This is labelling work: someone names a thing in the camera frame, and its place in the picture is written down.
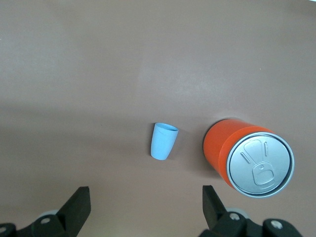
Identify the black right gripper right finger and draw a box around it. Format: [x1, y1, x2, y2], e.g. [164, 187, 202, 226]
[201, 185, 266, 237]

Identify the orange can with silver lid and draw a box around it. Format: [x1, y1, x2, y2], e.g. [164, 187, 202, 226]
[203, 118, 295, 198]

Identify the light blue plastic cup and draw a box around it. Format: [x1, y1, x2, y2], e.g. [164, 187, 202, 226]
[150, 122, 179, 161]

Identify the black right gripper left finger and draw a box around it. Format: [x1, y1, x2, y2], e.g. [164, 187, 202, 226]
[18, 186, 91, 237]

